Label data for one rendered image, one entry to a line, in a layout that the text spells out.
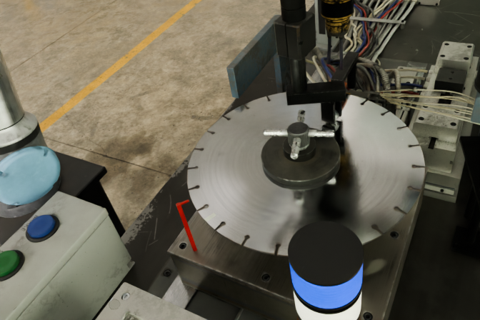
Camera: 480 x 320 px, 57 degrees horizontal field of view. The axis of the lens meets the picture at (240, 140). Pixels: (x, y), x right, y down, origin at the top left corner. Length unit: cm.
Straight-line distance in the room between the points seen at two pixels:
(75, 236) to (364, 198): 42
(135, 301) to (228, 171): 21
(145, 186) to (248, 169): 146
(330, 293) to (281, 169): 35
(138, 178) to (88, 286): 139
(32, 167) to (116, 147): 155
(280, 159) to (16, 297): 40
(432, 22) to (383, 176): 85
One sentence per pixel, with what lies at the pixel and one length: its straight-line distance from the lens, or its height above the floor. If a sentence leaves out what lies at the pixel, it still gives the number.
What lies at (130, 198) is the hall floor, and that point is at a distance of 204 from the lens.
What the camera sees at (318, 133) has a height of 100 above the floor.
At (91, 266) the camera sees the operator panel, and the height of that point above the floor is 84.
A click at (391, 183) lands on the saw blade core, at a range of 60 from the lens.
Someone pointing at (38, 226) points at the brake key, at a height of 91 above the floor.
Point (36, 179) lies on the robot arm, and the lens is 83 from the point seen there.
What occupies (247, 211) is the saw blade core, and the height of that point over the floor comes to 95.
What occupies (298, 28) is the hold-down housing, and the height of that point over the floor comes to 112.
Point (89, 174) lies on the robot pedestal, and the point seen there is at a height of 75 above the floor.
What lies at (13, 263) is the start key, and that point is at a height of 91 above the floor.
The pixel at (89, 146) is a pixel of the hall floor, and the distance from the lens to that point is 243.
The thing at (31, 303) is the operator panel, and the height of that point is 88.
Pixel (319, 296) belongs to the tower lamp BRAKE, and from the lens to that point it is 28.
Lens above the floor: 139
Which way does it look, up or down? 40 degrees down
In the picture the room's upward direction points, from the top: 11 degrees counter-clockwise
